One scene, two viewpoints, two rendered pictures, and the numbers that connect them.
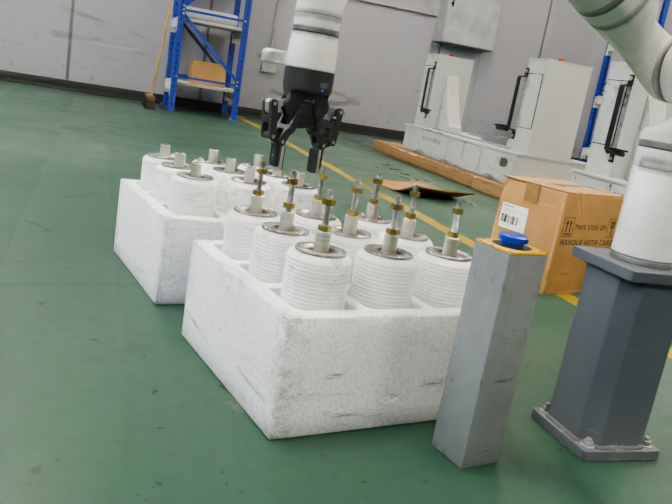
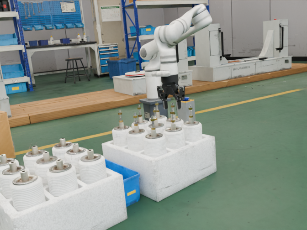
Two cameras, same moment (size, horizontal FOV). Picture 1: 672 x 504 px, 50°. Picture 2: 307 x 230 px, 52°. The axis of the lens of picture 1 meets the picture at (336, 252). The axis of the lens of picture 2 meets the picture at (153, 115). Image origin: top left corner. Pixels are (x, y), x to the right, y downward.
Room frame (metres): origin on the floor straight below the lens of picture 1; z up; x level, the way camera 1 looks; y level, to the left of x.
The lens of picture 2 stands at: (1.38, 1.41, 0.64)
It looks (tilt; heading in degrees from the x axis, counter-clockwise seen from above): 13 degrees down; 262
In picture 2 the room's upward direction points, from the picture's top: 5 degrees counter-clockwise
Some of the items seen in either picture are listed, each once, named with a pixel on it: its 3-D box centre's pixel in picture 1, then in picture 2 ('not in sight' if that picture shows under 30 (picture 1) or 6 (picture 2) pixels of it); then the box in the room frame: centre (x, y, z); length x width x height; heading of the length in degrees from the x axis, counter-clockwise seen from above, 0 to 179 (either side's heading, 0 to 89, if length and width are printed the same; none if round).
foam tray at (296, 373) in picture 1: (333, 324); (159, 157); (1.17, -0.02, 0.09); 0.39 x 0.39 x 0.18; 32
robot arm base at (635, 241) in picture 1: (654, 207); (153, 85); (1.09, -0.46, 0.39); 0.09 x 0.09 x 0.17; 20
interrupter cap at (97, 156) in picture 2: (195, 176); (91, 158); (1.46, 0.31, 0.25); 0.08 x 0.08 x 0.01
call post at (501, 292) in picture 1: (487, 354); (187, 128); (0.96, -0.23, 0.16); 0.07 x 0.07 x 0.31; 32
